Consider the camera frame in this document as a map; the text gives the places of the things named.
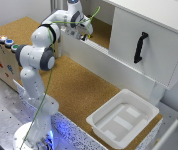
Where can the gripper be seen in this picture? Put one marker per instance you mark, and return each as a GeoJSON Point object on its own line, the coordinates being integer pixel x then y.
{"type": "Point", "coordinates": [85, 28]}

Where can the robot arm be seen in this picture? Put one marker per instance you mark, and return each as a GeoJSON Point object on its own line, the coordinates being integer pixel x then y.
{"type": "Point", "coordinates": [34, 58]}

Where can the white cabinet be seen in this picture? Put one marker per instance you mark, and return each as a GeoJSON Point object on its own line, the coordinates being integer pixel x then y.
{"type": "Point", "coordinates": [99, 63]}

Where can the green button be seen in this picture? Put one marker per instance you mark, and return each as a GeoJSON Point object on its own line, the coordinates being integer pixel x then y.
{"type": "Point", "coordinates": [14, 48]}

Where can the blue button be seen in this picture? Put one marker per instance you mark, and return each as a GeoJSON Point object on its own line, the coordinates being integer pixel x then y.
{"type": "Point", "coordinates": [9, 42]}

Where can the white sliding door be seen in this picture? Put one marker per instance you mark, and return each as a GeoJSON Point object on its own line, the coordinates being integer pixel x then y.
{"type": "Point", "coordinates": [162, 53]}

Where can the red button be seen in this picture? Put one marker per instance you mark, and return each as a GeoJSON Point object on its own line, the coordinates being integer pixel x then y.
{"type": "Point", "coordinates": [2, 39]}

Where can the white plastic box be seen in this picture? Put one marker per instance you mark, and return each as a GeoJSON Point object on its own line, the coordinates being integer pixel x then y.
{"type": "Point", "coordinates": [122, 123]}

